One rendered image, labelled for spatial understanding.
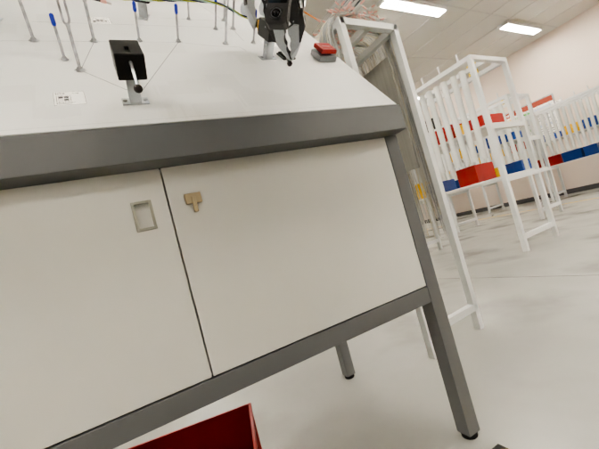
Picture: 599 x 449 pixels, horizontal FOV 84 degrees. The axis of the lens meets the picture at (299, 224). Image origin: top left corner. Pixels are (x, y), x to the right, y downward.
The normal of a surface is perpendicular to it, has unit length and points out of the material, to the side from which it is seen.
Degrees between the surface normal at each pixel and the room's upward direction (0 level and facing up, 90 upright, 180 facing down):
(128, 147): 90
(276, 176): 90
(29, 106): 54
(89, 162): 90
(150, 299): 90
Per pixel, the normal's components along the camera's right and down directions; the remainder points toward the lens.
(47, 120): 0.18, -0.69
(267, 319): 0.41, -0.15
